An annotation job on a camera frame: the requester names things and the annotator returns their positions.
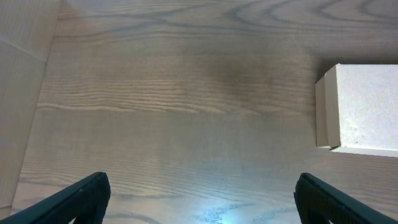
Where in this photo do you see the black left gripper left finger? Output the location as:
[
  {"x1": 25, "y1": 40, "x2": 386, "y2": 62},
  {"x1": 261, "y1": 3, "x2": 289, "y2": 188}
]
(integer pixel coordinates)
[{"x1": 1, "y1": 172, "x2": 111, "y2": 224}]

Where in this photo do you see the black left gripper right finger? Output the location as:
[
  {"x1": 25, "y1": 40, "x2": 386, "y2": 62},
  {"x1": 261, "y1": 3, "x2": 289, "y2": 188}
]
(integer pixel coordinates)
[{"x1": 294, "y1": 173, "x2": 397, "y2": 224}]

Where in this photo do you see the brown cardboard box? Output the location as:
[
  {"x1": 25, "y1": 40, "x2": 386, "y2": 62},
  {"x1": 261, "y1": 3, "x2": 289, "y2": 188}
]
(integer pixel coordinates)
[{"x1": 315, "y1": 63, "x2": 397, "y2": 157}]

